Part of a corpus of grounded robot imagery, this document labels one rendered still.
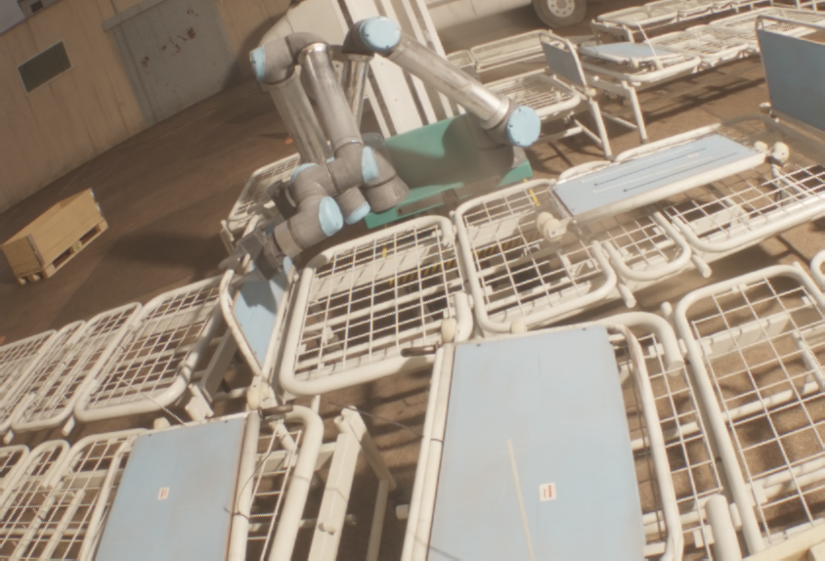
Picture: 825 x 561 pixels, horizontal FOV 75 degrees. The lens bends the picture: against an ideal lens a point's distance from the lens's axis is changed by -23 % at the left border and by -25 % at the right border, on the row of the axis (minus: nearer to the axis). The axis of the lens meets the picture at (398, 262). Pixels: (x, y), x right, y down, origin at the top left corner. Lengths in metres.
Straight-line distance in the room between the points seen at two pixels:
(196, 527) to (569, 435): 0.77
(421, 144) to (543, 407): 1.61
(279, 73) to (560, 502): 1.63
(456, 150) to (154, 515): 1.86
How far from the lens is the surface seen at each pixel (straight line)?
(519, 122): 2.35
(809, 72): 2.37
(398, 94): 2.72
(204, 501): 1.46
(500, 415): 1.27
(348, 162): 1.81
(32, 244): 7.39
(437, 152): 2.69
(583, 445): 1.18
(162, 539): 1.43
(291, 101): 2.29
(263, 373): 1.87
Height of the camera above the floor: 1.37
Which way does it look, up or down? 23 degrees down
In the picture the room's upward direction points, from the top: 22 degrees counter-clockwise
